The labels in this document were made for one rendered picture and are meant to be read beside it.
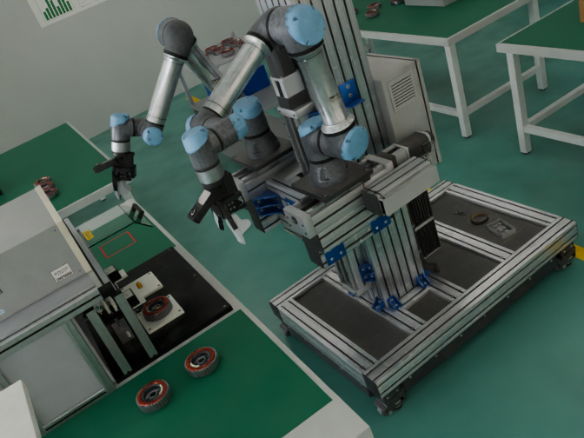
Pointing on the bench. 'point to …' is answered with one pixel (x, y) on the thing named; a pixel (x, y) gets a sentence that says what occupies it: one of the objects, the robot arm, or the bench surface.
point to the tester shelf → (56, 304)
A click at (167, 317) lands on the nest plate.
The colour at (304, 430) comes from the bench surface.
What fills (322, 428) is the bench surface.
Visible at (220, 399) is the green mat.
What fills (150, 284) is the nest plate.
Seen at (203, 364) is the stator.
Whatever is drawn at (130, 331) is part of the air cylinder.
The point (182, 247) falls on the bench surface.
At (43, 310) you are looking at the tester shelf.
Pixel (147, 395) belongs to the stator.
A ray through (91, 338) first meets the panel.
